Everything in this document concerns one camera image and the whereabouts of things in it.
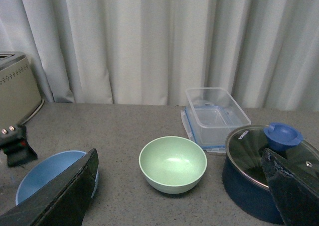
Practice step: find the white curtain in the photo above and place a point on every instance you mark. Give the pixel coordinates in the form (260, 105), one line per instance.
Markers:
(265, 53)

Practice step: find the black gripper with screws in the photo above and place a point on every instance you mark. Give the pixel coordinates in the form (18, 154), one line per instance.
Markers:
(61, 202)

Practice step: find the dark blue cooking pot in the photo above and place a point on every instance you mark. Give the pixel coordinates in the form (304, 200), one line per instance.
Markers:
(251, 198)

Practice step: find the blue bowl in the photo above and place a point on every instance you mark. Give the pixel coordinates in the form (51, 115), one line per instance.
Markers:
(45, 172)

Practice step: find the blue-rimmed container lid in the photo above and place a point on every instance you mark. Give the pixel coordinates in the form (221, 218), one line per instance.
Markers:
(211, 131)

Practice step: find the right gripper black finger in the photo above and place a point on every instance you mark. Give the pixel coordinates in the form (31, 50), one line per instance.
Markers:
(294, 191)

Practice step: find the clear plastic food container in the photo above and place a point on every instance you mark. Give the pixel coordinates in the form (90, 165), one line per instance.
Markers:
(217, 97)

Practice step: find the cream two-slot toaster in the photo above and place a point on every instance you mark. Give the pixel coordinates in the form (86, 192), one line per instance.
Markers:
(20, 98)

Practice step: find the green bowl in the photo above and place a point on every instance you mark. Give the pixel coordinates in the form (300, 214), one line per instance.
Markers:
(172, 164)

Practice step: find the glass pot lid blue knob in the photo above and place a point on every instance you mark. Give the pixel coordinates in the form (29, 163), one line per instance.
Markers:
(245, 146)

